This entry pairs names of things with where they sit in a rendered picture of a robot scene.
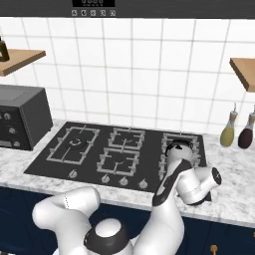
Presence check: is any black gas hob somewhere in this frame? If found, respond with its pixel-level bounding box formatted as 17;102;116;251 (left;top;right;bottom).
23;121;213;203

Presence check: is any black toaster oven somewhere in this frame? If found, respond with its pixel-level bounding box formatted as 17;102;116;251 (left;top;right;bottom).
0;84;54;151

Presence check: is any yellow oil bottle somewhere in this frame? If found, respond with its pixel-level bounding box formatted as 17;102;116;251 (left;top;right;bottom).
219;103;239;148

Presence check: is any dark red vinegar bottle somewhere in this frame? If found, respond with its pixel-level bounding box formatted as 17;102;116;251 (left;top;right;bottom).
237;105;255;149

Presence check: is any dark range hood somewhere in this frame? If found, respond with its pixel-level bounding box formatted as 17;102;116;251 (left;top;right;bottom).
0;0;255;20

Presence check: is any navy cupboard door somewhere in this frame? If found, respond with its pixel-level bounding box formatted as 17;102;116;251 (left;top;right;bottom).
210;220;255;255
0;186;51;255
181;215;213;255

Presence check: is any wooden wall shelf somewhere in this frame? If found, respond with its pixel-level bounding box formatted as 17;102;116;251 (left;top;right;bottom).
229;57;255;94
0;48;47;78

